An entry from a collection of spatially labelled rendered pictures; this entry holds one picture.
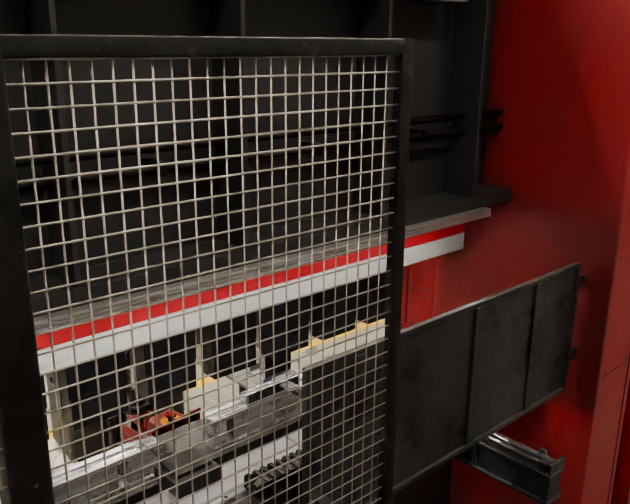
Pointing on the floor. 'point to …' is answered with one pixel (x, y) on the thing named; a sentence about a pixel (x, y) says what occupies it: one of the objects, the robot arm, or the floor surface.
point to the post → (8, 297)
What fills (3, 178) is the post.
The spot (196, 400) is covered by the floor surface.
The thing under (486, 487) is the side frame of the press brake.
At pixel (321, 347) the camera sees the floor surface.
